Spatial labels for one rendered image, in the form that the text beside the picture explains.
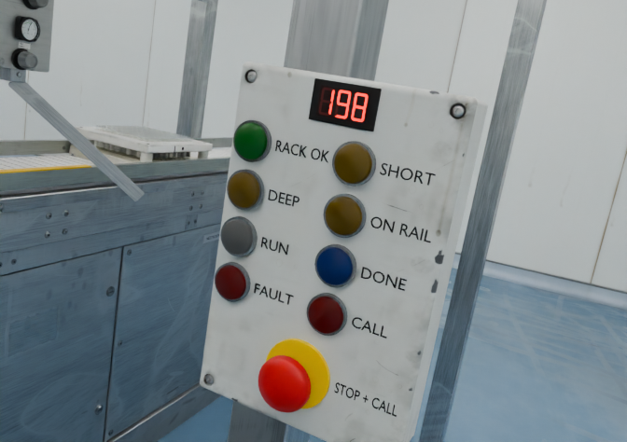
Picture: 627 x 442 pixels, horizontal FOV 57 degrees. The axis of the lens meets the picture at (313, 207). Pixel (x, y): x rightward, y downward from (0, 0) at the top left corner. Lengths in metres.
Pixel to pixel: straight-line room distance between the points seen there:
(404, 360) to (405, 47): 3.87
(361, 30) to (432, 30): 3.74
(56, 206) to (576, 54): 3.53
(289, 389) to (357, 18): 0.28
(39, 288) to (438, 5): 3.44
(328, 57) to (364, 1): 0.05
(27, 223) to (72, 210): 0.10
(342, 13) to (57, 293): 1.00
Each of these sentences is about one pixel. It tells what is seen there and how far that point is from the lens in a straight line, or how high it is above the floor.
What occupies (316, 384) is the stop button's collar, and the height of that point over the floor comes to 0.87.
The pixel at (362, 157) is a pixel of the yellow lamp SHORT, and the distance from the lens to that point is 0.38.
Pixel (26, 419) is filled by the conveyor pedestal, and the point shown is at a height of 0.31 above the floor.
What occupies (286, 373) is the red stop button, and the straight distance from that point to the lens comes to 0.41.
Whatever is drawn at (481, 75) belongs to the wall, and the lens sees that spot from 4.15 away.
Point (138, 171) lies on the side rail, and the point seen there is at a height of 0.84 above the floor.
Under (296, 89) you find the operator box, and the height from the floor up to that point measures 1.07.
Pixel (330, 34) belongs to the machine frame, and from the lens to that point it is 0.47.
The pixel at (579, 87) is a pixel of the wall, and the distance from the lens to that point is 4.17.
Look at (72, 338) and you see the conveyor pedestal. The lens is 1.41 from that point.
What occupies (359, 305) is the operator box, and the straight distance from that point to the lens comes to 0.40.
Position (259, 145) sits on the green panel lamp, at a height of 1.03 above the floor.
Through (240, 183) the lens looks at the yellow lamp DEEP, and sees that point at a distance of 0.42.
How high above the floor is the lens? 1.08
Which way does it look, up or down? 12 degrees down
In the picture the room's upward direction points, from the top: 10 degrees clockwise
